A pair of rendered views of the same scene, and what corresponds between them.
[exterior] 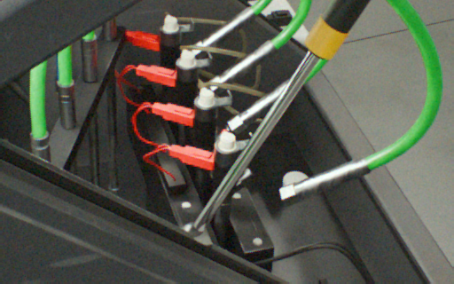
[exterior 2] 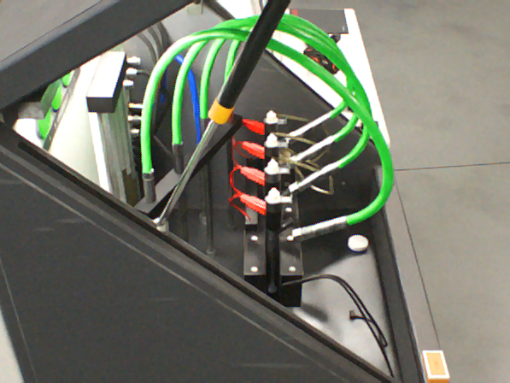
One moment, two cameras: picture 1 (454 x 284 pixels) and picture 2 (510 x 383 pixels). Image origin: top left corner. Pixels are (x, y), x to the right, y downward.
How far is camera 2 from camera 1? 0.30 m
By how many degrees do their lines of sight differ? 16
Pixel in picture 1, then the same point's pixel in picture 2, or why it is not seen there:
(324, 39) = (215, 110)
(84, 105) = not seen: hidden behind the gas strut
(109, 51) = (225, 129)
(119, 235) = (95, 210)
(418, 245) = (411, 294)
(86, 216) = (73, 194)
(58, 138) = (170, 178)
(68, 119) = (178, 167)
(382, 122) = (505, 228)
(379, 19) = not seen: outside the picture
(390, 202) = (403, 262)
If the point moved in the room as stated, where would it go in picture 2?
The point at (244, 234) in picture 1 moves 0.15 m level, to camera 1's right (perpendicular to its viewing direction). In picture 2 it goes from (284, 263) to (372, 285)
